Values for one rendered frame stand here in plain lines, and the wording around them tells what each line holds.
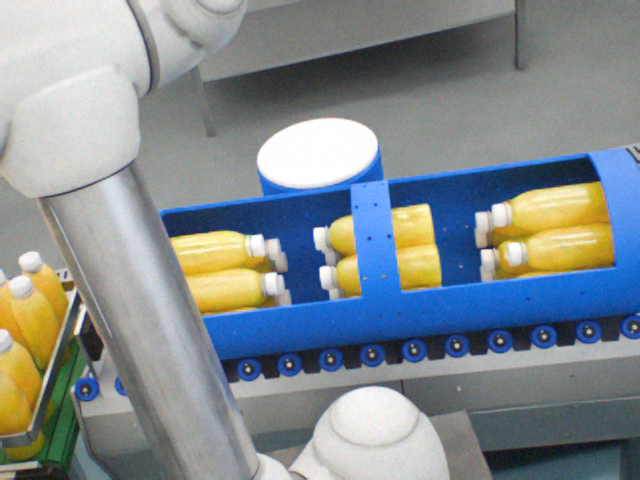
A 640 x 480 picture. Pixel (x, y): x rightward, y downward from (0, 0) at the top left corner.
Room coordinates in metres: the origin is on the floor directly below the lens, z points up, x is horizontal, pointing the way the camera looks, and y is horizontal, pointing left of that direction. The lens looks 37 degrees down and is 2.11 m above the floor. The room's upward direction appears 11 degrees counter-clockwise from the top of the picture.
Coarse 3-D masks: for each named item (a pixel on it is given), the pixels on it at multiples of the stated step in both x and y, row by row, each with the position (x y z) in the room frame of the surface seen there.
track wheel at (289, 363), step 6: (282, 354) 1.17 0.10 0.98; (288, 354) 1.16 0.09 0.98; (294, 354) 1.16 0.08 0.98; (282, 360) 1.16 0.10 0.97; (288, 360) 1.16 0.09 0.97; (294, 360) 1.16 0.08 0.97; (300, 360) 1.15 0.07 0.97; (282, 366) 1.15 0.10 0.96; (288, 366) 1.15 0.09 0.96; (294, 366) 1.15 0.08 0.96; (300, 366) 1.15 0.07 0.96; (282, 372) 1.15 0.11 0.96; (288, 372) 1.14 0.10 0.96; (294, 372) 1.14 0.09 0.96
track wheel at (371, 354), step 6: (366, 348) 1.14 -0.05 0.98; (372, 348) 1.14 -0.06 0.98; (378, 348) 1.14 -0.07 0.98; (360, 354) 1.14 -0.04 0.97; (366, 354) 1.14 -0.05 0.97; (372, 354) 1.13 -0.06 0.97; (378, 354) 1.13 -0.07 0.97; (384, 354) 1.13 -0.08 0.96; (366, 360) 1.13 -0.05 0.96; (372, 360) 1.13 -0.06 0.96; (378, 360) 1.13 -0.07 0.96; (372, 366) 1.12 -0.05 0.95
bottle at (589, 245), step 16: (592, 224) 1.16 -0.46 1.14; (608, 224) 1.15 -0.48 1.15; (528, 240) 1.16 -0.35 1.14; (544, 240) 1.14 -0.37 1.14; (560, 240) 1.13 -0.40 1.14; (576, 240) 1.13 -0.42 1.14; (592, 240) 1.12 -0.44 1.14; (608, 240) 1.12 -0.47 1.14; (528, 256) 1.14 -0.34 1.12; (544, 256) 1.12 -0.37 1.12; (560, 256) 1.12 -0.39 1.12; (576, 256) 1.11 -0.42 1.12; (592, 256) 1.11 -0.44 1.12; (608, 256) 1.11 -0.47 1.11
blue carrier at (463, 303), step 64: (320, 192) 1.32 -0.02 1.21; (384, 192) 1.24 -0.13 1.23; (448, 192) 1.35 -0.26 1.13; (512, 192) 1.34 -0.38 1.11; (320, 256) 1.37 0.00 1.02; (384, 256) 1.13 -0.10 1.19; (448, 256) 1.32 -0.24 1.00; (256, 320) 1.12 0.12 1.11; (320, 320) 1.11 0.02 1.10; (384, 320) 1.10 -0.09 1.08; (448, 320) 1.09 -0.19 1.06; (512, 320) 1.08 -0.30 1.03
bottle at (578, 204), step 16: (528, 192) 1.22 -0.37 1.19; (544, 192) 1.21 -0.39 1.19; (560, 192) 1.20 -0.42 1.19; (576, 192) 1.19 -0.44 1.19; (592, 192) 1.19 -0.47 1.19; (512, 208) 1.21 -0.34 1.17; (528, 208) 1.19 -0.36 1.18; (544, 208) 1.18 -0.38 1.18; (560, 208) 1.18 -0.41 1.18; (576, 208) 1.17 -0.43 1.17; (592, 208) 1.17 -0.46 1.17; (528, 224) 1.18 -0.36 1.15; (544, 224) 1.17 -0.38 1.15; (560, 224) 1.17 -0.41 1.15; (576, 224) 1.17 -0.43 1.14
